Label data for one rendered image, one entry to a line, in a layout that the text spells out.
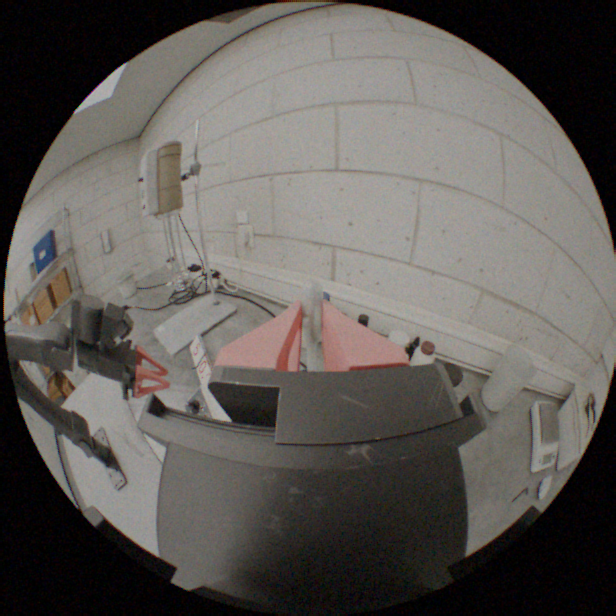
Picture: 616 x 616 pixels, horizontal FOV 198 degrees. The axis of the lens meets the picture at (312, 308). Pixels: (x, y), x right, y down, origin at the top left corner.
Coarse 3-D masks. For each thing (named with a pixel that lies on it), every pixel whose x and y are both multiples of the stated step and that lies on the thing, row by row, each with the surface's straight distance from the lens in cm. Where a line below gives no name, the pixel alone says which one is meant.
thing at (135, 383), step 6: (138, 366) 37; (138, 372) 36; (144, 372) 37; (150, 372) 38; (132, 378) 39; (138, 378) 37; (144, 378) 37; (150, 378) 38; (156, 378) 38; (162, 378) 39; (132, 384) 38; (138, 384) 39; (162, 384) 40; (168, 384) 40; (132, 390) 39; (138, 390) 39; (144, 390) 40; (150, 390) 40; (156, 390) 41; (132, 396) 40; (138, 396) 40
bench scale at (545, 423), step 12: (540, 408) 77; (552, 408) 86; (540, 420) 77; (552, 420) 83; (540, 432) 75; (552, 432) 81; (540, 444) 73; (552, 444) 82; (540, 456) 74; (552, 456) 84; (540, 468) 76
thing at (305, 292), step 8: (312, 280) 11; (304, 288) 11; (304, 296) 11; (312, 296) 11; (304, 304) 11; (312, 304) 11; (304, 312) 12; (312, 312) 12; (304, 320) 12; (312, 320) 12; (304, 328) 13; (312, 328) 12; (304, 336) 13; (312, 336) 13
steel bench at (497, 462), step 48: (192, 288) 103; (240, 288) 89; (144, 336) 84; (240, 336) 63; (144, 384) 65; (192, 384) 56; (480, 384) 66; (528, 432) 74; (480, 480) 54; (528, 480) 72; (480, 528) 58
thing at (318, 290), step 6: (318, 282) 11; (318, 288) 11; (318, 294) 11; (318, 300) 11; (318, 306) 11; (318, 312) 12; (318, 318) 12; (318, 324) 12; (318, 330) 13; (318, 336) 13
